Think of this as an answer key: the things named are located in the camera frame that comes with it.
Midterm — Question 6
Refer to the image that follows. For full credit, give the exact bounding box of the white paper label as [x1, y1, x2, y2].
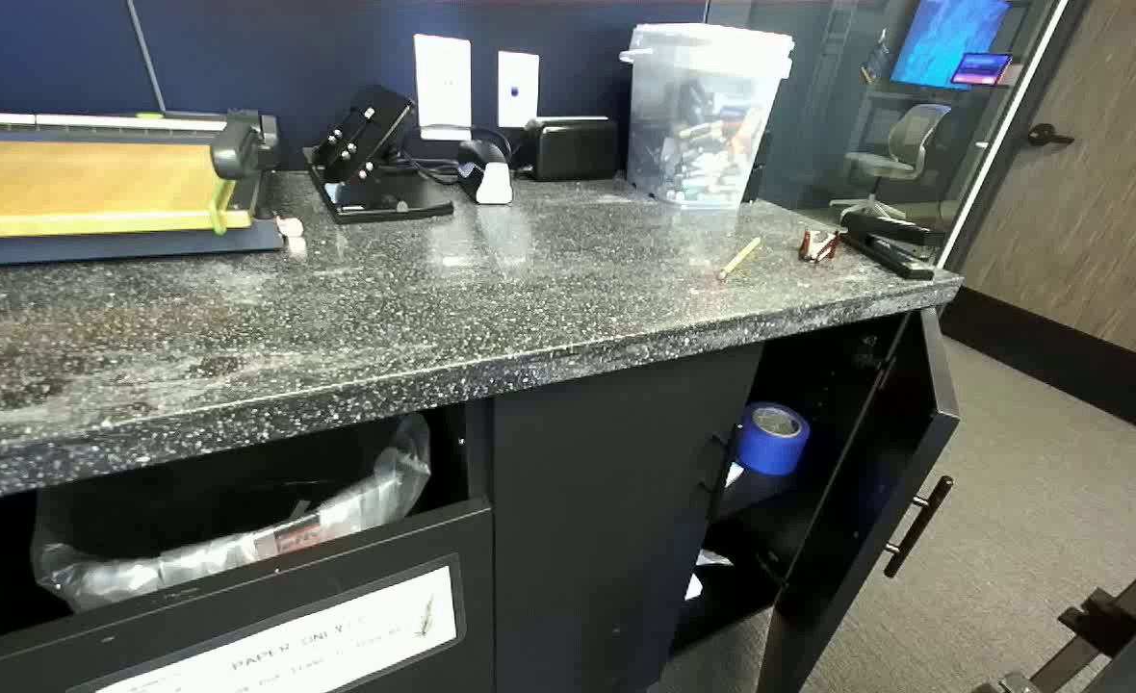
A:
[92, 561, 462, 693]

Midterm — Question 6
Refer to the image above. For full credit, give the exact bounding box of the yellow pencil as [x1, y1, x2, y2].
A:
[711, 234, 767, 284]

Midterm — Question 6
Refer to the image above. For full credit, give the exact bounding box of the black counter cabinet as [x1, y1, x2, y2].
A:
[0, 305, 967, 693]

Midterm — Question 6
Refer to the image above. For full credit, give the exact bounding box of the grey office chair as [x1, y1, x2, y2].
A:
[843, 98, 957, 206]

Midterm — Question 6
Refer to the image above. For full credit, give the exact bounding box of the black metal stand frame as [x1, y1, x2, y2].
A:
[971, 515, 1136, 693]

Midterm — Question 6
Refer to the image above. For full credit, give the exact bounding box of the tall white wall plate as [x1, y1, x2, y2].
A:
[409, 31, 478, 143]

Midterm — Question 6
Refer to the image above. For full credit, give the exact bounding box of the black bar door handle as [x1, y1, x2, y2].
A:
[883, 473, 957, 581]

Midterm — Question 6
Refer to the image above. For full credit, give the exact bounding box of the wooden room door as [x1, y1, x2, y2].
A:
[957, 0, 1136, 375]

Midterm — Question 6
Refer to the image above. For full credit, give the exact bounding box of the small white wall plate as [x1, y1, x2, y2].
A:
[494, 46, 545, 130]

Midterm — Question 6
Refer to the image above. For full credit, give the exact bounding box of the blue lit monitor screen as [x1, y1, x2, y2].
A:
[888, 0, 1021, 91]

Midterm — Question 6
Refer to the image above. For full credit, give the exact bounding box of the black panel with white label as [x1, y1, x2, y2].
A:
[0, 497, 501, 693]

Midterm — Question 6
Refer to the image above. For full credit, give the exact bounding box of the dark red staple remover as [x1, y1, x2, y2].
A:
[791, 223, 843, 265]

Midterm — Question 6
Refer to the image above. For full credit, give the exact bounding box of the black stapler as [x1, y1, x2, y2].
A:
[833, 203, 942, 279]

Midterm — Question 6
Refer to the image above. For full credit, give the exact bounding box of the black door lever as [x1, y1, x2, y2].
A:
[1023, 117, 1078, 150]

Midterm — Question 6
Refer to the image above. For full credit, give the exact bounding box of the blue tape roll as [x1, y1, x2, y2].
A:
[732, 400, 812, 479]

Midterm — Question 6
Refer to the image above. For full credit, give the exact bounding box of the small white object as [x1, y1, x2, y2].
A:
[272, 215, 308, 261]

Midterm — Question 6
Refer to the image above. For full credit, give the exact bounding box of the clear plastic bin with lid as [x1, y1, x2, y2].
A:
[617, 20, 798, 212]

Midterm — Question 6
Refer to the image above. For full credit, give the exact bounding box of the open black cabinet door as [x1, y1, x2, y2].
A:
[754, 305, 962, 693]

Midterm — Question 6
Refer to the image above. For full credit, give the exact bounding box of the white tape dispenser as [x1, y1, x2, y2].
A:
[459, 130, 518, 206]

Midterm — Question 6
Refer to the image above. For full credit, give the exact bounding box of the black rectangular box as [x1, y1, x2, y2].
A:
[518, 110, 621, 185]

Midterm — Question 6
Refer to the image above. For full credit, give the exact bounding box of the wooden paper cutter black base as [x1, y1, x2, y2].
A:
[0, 0, 288, 274]

